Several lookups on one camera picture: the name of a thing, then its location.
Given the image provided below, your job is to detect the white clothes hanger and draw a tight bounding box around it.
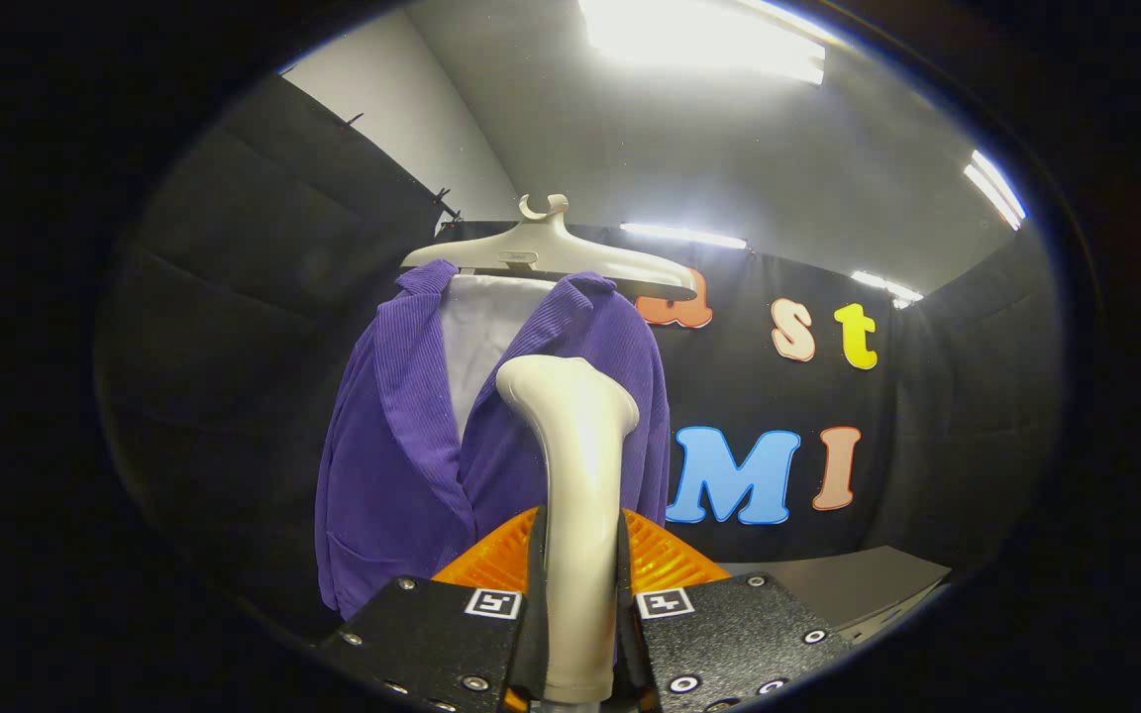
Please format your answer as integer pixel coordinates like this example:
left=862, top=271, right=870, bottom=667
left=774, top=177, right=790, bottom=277
left=400, top=194, right=698, bottom=303

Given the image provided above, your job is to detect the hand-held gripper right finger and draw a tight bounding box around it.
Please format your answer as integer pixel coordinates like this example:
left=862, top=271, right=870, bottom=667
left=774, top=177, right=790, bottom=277
left=615, top=507, right=854, bottom=713

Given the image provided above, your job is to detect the large ceiling light panel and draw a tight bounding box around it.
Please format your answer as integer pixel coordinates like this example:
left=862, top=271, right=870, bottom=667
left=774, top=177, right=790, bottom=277
left=578, top=0, right=829, bottom=86

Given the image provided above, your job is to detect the grey cabinet with dark top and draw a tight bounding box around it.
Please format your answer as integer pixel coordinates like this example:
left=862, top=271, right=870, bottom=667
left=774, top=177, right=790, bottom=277
left=719, top=545, right=953, bottom=645

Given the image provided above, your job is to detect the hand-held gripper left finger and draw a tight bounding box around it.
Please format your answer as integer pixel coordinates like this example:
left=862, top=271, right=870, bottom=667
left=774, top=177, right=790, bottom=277
left=318, top=505, right=547, bottom=713

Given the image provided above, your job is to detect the white garment steamer head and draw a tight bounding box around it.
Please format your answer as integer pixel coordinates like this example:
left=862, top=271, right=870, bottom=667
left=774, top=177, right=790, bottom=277
left=496, top=355, right=641, bottom=706

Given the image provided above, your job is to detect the purple corduroy jacket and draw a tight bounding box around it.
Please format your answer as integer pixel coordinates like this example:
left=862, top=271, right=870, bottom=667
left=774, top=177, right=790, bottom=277
left=315, top=259, right=673, bottom=623

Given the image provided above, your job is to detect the long ceiling light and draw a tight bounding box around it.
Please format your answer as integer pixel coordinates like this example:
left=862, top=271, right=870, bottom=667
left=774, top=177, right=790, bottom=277
left=620, top=222, right=748, bottom=251

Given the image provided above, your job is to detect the small ceiling light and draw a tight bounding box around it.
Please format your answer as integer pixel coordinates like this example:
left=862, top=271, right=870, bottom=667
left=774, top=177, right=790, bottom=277
left=963, top=149, right=1027, bottom=232
left=850, top=269, right=925, bottom=310

